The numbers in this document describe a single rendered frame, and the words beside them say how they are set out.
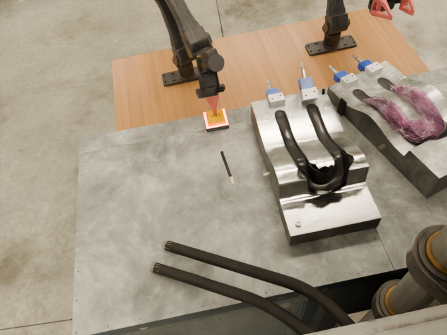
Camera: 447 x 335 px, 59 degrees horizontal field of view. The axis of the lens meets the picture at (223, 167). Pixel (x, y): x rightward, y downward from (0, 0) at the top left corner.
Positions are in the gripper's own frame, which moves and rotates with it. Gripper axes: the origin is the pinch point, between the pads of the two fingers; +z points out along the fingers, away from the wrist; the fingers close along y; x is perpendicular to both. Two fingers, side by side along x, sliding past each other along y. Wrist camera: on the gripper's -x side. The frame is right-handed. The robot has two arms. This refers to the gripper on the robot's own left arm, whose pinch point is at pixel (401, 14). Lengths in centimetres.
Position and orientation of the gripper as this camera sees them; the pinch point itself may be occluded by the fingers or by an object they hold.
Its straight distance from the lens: 126.5
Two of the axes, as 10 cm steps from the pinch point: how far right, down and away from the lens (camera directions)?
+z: 2.1, 8.1, -5.4
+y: 9.7, -2.2, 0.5
